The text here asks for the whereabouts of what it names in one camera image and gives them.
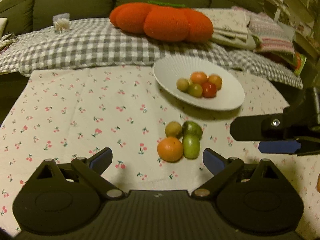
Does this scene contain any small brown kiwi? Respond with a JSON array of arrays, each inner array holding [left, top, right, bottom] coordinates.
[[176, 78, 190, 92]]

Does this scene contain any clear cotton swab box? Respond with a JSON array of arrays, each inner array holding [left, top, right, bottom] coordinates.
[[53, 13, 70, 33]]

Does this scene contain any cherry print tablecloth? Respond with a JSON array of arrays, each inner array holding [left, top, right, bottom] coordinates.
[[0, 64, 320, 240]]

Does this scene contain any white ribbed plate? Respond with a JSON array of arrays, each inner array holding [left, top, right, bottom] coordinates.
[[153, 56, 245, 111]]

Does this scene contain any orange mandarin fruit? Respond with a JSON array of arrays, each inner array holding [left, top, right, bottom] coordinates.
[[190, 72, 208, 85]]

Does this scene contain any olive green small fruit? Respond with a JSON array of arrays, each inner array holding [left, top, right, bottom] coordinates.
[[188, 83, 203, 98]]

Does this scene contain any orange pumpkin plush cushion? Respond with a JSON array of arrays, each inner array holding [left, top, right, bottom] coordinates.
[[110, 2, 214, 43]]

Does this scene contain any brown kiwi fruit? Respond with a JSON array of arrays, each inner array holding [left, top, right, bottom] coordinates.
[[165, 121, 182, 139]]

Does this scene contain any dark green lime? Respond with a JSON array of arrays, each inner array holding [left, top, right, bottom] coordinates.
[[182, 121, 203, 140]]

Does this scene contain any folded floral beige sheet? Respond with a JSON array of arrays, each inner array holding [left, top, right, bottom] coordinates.
[[196, 8, 257, 50]]

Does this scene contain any red tomato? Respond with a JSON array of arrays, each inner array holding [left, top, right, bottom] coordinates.
[[201, 81, 217, 98]]

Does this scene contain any striped knitted pillow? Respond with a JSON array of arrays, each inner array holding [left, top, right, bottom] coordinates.
[[232, 6, 295, 55]]

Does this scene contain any large orange mandarin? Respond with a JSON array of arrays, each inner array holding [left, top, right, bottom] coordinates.
[[157, 137, 183, 163]]

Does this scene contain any light green oblong fruit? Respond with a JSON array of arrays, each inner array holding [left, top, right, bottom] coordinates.
[[182, 134, 201, 159]]

